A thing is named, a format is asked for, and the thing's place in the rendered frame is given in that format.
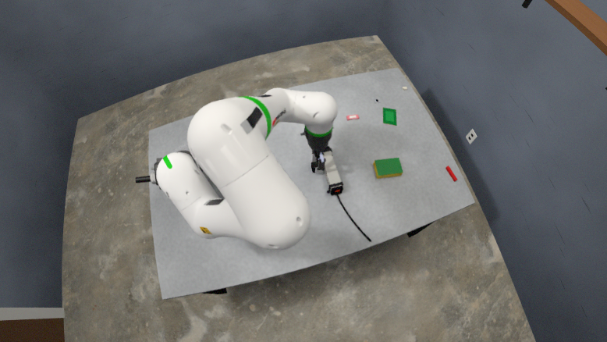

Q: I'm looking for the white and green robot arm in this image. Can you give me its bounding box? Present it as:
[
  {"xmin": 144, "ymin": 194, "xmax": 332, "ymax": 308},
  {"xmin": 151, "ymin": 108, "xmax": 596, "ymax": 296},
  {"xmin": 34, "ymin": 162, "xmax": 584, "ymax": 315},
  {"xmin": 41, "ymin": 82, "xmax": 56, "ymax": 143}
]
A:
[{"xmin": 136, "ymin": 88, "xmax": 338, "ymax": 251}]

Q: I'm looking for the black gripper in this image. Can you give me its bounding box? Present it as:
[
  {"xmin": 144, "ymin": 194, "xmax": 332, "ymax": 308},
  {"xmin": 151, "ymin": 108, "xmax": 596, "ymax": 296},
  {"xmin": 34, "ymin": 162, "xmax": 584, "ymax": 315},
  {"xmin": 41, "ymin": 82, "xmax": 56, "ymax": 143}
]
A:
[{"xmin": 307, "ymin": 141, "xmax": 328, "ymax": 173}]

